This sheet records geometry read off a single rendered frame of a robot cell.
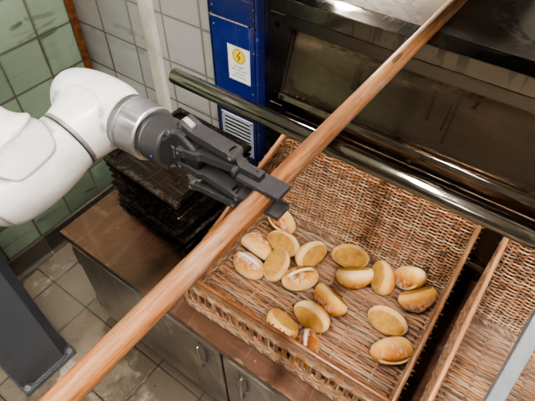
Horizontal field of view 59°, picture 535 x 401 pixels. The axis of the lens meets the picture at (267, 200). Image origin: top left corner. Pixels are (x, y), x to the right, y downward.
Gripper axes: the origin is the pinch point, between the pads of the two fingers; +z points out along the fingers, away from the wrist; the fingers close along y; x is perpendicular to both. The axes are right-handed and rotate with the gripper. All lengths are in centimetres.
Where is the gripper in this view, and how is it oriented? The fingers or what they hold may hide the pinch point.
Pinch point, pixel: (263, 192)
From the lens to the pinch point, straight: 63.8
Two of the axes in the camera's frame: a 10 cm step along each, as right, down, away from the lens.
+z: 8.1, 4.4, -3.9
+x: -5.9, 6.0, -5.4
